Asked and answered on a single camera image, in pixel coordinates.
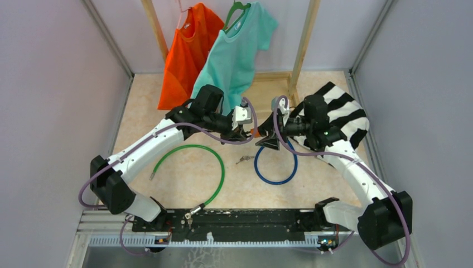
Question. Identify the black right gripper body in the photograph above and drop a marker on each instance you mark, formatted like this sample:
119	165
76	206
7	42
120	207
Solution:
281	128

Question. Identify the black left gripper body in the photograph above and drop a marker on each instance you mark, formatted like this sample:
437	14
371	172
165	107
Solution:
228	135

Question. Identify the silver cable lock keys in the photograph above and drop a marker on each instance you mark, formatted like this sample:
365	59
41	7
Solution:
244	158

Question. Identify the blue cable lock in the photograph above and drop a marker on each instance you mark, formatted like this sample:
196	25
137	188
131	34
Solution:
275	167

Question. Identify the orange black padlock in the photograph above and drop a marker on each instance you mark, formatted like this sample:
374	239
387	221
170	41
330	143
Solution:
254	132

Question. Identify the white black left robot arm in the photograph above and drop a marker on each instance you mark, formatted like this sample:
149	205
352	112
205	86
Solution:
111	176

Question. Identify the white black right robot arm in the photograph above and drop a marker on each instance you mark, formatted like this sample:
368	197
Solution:
384	215

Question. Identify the wooden clothes rack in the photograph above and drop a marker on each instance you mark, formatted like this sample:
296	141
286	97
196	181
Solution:
266	85

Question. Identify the teal t-shirt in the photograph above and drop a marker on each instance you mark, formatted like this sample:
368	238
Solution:
230	64

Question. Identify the black white striped cloth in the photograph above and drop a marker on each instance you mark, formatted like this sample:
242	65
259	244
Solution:
347	111

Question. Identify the orange t-shirt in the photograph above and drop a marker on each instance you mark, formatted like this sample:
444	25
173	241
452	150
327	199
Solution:
188	55

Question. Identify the pink clothes hanger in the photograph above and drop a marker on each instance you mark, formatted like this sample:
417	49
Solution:
183	10

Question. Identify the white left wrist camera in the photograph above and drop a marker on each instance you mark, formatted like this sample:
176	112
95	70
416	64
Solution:
241	116

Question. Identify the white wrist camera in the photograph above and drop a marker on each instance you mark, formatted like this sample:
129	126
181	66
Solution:
281	104
241	116

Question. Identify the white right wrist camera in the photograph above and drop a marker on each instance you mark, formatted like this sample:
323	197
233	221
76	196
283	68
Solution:
281	104

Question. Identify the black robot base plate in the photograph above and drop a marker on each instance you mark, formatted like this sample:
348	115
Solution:
233	225

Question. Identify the white slotted cable duct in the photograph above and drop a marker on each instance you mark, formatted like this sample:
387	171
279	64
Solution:
149	241

